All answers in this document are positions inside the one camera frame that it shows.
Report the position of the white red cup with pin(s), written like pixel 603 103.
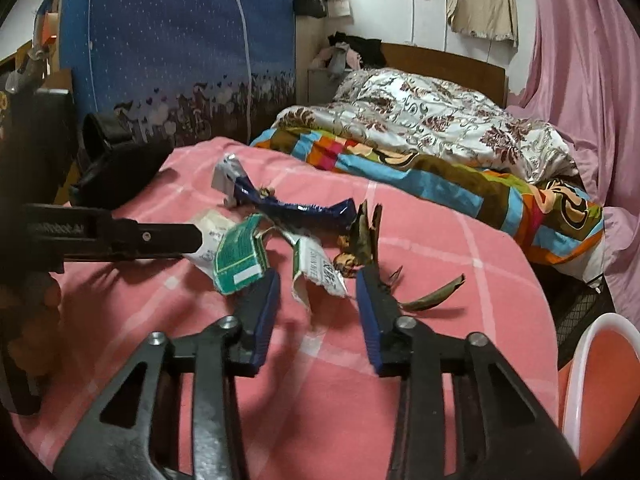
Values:
pixel 600 385

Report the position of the white green sachet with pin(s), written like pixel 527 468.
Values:
pixel 320 270

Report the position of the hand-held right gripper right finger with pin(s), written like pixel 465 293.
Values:
pixel 370 320

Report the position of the grey nightstand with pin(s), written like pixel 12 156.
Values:
pixel 317 87

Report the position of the pink plaid blanket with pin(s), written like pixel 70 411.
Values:
pixel 325 410

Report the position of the white paper wrapper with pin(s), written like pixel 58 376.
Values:
pixel 210 225

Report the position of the black mesh basket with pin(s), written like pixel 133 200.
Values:
pixel 580 310

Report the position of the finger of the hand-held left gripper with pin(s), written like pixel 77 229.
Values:
pixel 160 237

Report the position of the beige hanging cloth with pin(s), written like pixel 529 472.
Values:
pixel 485 10

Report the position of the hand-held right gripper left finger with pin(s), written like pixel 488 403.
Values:
pixel 265 310

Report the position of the dark banana peel strip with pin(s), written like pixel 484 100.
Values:
pixel 440 292

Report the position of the pile of clothes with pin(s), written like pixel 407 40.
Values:
pixel 360 45

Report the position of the pink curtain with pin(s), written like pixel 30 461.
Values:
pixel 575 60

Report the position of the blue printed cloth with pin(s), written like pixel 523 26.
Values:
pixel 175 35

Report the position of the black cloth bag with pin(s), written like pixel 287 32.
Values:
pixel 120 165

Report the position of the dark banana peel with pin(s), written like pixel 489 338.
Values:
pixel 365 232

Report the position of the white floral quilt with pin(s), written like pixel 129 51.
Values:
pixel 425 110

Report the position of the brown cookie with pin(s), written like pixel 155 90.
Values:
pixel 346 263

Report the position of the small dark peel piece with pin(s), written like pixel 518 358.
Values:
pixel 395 276

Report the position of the colourful cartoon blanket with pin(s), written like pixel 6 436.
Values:
pixel 450 180

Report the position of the wooden headboard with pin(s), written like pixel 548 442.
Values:
pixel 450 60

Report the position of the green white wrapper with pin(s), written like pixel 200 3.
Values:
pixel 240 260

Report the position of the blue foil wrapper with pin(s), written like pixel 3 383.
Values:
pixel 300 210

